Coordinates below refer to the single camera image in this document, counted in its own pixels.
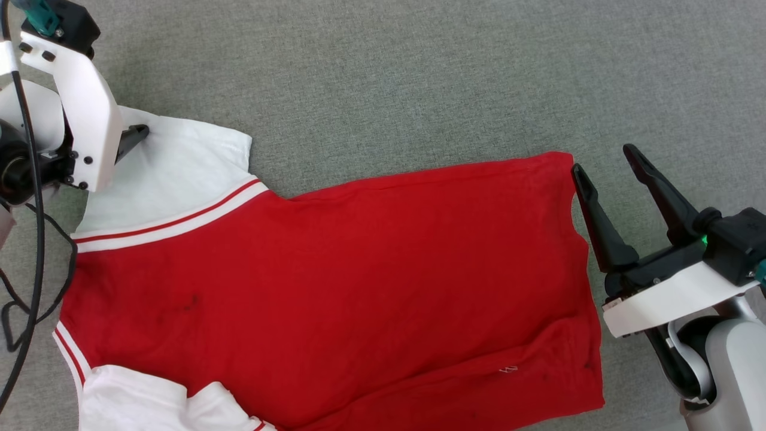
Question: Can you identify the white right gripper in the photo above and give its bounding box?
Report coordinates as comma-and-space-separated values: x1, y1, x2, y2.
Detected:
571, 143, 761, 339

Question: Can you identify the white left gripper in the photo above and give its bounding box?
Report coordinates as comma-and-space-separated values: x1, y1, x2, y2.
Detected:
18, 30, 151, 193

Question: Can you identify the red and white basketball jersey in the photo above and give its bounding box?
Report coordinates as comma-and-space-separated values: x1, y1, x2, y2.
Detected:
53, 107, 606, 431

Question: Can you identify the black left camera cable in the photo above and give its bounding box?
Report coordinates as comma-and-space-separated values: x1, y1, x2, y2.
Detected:
0, 0, 47, 415

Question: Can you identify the teal left camera connector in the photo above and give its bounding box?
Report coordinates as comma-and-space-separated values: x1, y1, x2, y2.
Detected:
11, 0, 62, 38

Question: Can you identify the thin black looping cable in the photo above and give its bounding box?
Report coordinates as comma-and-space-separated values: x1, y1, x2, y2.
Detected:
0, 202, 79, 355

